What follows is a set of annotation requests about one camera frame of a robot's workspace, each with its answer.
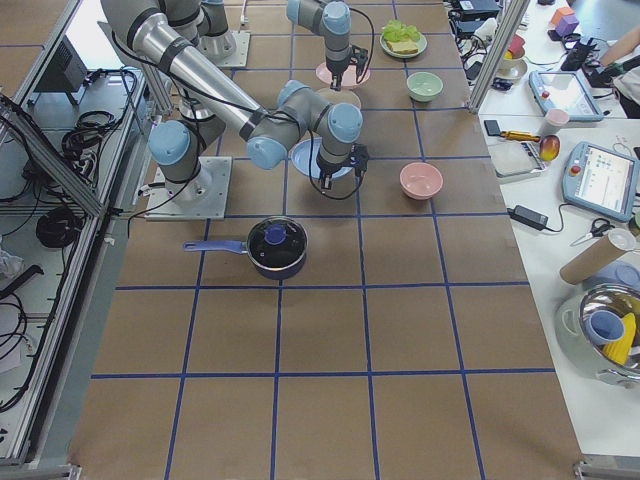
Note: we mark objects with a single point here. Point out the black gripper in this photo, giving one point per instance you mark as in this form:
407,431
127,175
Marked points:
337,68
327,170

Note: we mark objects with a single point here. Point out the pink plate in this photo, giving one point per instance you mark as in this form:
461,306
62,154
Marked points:
350,79

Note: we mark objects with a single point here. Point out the blue plate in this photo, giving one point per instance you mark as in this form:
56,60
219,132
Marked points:
303,156

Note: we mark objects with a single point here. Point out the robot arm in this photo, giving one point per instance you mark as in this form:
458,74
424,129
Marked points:
168,35
331,20

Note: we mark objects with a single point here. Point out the green lettuce leaf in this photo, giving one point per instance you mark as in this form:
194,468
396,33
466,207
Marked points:
397,31

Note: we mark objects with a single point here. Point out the cream plate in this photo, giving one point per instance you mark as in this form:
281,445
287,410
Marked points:
341,96

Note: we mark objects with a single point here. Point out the bread slice on plate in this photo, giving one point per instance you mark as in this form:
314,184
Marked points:
404,47

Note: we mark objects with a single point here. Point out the green plate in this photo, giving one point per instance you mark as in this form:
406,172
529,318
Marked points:
422,44

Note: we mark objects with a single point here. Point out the pink bowl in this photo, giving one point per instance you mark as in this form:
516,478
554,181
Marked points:
420,181

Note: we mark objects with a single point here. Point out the green bowl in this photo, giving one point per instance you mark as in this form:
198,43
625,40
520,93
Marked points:
424,86

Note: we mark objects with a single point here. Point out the dark blue pot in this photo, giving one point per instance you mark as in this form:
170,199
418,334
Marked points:
276,246

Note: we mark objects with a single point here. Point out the black phone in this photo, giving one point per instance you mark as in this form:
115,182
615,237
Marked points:
492,128

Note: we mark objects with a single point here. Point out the white bowl with fruit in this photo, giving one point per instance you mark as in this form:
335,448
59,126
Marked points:
512,69

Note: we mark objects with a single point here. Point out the silver kitchen scale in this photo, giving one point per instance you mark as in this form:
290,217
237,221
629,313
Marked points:
514,161

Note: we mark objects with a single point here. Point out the black power adapter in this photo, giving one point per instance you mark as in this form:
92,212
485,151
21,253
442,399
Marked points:
528,217

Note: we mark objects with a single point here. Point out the red yellow mango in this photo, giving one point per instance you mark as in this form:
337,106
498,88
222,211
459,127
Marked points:
549,148

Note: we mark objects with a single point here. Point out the white paper cup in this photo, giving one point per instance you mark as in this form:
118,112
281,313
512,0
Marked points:
554,120

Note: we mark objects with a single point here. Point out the left teach pendant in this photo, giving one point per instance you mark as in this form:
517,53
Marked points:
565,91

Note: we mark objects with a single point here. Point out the teach pendant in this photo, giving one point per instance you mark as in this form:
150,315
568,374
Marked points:
565,91
601,180

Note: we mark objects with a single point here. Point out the right teach pendant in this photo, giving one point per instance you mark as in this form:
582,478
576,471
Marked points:
601,180

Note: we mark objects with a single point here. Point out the scissors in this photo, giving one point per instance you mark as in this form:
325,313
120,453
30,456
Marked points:
598,228

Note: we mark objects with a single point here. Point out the cardboard tube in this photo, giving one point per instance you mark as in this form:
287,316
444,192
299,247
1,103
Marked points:
606,250

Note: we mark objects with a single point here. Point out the steel mixing bowl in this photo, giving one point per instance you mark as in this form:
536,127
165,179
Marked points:
574,342

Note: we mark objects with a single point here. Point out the blue cup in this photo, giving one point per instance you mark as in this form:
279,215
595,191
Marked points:
603,327

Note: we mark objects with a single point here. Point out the yellow corn cob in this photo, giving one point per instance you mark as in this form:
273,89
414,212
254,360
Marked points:
618,351

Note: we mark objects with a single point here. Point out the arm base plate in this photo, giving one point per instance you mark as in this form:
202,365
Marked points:
239,58
203,198

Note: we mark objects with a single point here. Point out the orange handled tool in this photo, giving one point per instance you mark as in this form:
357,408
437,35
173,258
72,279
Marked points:
519,136

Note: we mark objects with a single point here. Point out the aluminium frame post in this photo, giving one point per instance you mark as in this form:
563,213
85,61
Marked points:
506,29

